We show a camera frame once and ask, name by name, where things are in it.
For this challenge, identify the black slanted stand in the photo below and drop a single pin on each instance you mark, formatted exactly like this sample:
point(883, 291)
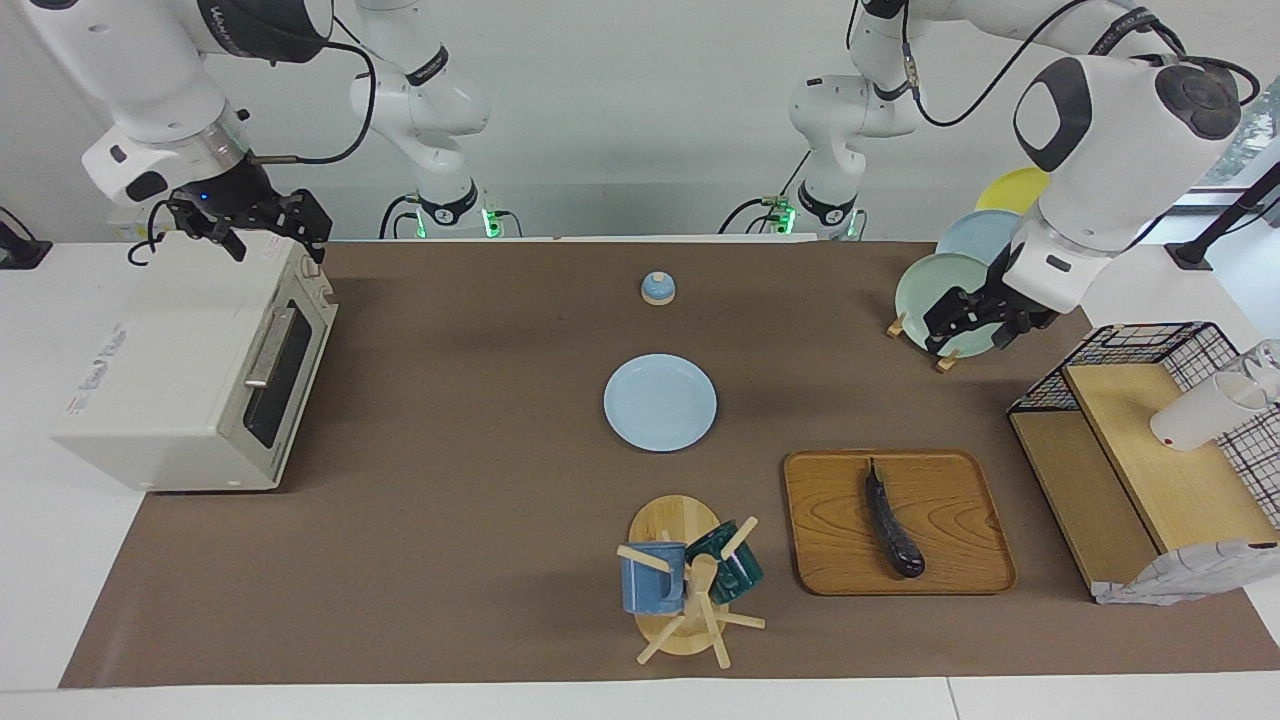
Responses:
point(1225, 220)

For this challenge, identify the pale green plate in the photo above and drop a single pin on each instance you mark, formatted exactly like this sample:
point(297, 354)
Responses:
point(925, 285)

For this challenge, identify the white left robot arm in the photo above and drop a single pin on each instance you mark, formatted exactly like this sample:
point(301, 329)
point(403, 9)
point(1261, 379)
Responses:
point(1120, 170)

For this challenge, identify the dark green mug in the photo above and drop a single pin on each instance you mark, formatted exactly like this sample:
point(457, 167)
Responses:
point(742, 572)

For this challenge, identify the clear glass cup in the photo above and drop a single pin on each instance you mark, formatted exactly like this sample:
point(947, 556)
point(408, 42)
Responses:
point(1268, 365)

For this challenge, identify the grey white patterned cloth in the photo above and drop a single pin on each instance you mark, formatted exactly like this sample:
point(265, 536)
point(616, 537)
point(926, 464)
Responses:
point(1180, 575)

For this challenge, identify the wooden serving tray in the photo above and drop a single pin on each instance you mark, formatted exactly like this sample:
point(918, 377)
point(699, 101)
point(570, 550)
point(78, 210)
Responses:
point(960, 520)

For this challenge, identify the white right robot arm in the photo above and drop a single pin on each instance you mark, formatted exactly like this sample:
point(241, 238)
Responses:
point(140, 80)

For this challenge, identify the window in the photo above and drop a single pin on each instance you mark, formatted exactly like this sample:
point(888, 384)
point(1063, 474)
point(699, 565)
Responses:
point(1245, 140)

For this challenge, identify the yellow plate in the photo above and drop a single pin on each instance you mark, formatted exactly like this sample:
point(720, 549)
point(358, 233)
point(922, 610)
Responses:
point(1010, 190)

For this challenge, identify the white plastic cup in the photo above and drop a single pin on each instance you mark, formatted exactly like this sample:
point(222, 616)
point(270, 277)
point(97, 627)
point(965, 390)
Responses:
point(1195, 415)

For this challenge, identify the blue mug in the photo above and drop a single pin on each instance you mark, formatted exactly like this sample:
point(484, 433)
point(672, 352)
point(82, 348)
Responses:
point(650, 590)

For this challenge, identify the wooden mug tree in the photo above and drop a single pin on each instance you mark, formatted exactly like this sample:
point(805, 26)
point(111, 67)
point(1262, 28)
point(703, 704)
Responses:
point(680, 520)

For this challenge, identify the brown table mat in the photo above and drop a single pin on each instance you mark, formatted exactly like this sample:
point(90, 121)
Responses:
point(450, 560)

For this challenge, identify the white toaster oven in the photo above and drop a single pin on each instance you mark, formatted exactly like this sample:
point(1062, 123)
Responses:
point(160, 370)

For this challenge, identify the black table clamp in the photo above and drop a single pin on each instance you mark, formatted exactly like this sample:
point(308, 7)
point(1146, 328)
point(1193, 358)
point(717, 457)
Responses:
point(20, 250)

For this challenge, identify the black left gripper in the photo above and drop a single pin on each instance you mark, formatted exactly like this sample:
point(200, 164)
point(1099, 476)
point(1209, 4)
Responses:
point(1005, 308)

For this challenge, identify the small light blue plate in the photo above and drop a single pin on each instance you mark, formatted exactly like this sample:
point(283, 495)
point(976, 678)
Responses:
point(660, 402)

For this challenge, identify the large light blue plate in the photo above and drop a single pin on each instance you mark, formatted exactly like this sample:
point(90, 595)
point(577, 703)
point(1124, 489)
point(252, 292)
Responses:
point(975, 235)

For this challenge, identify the wooden plate rack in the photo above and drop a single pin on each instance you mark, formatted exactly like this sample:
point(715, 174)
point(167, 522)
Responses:
point(946, 362)

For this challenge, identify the white wall socket box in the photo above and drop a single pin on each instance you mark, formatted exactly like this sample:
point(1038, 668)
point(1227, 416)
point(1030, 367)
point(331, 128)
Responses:
point(125, 228)

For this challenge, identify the dark purple eggplant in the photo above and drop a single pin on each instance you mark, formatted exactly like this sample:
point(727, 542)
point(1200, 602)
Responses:
point(892, 525)

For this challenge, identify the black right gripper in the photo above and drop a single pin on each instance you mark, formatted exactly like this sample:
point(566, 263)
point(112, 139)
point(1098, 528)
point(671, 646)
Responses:
point(225, 190)

